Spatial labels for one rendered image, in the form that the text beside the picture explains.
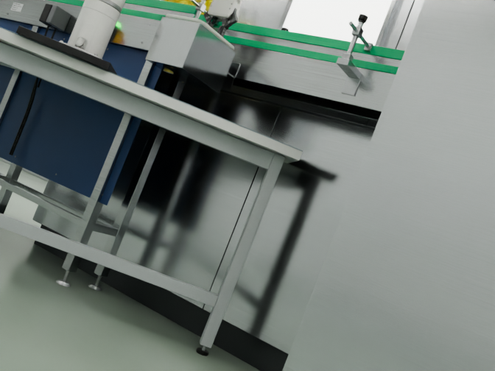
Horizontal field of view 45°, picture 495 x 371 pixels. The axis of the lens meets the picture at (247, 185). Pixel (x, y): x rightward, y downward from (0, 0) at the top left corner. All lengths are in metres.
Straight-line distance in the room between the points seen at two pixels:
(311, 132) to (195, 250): 0.63
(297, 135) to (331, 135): 0.13
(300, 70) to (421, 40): 0.47
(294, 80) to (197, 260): 0.78
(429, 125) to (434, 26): 0.28
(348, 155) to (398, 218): 0.56
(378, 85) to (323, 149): 0.36
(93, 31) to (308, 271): 1.07
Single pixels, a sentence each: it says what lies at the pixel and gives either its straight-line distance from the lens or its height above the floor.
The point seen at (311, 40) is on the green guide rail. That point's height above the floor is 1.12.
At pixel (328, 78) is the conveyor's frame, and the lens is 1.98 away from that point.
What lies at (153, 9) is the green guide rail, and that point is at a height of 1.09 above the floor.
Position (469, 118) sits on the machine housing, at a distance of 1.61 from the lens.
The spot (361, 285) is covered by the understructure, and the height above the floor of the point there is 0.42.
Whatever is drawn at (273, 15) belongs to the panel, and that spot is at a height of 1.25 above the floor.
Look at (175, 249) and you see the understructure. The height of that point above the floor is 0.26.
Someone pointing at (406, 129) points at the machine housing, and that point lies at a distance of 1.64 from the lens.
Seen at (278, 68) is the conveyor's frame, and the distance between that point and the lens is 2.08.
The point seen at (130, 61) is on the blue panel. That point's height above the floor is 0.87.
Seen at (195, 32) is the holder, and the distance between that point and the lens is 1.96.
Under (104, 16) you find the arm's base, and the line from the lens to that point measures 2.07.
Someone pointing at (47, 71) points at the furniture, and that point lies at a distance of 2.06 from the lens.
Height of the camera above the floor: 0.48
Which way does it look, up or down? 3 degrees up
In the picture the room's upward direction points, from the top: 21 degrees clockwise
